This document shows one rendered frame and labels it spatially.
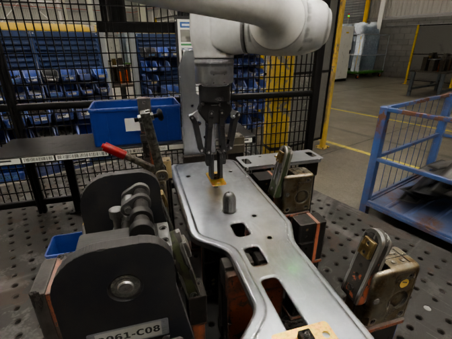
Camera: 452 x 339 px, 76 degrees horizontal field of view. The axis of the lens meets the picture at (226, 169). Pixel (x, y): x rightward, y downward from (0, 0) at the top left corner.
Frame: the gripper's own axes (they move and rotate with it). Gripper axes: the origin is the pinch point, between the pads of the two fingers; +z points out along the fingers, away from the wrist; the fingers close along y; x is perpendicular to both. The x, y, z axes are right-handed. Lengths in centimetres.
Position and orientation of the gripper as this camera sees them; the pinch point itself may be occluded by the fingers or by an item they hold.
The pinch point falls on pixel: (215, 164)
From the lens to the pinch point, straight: 76.3
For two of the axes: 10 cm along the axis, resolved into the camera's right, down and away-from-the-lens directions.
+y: 9.6, -1.1, 2.6
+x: -2.8, -3.8, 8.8
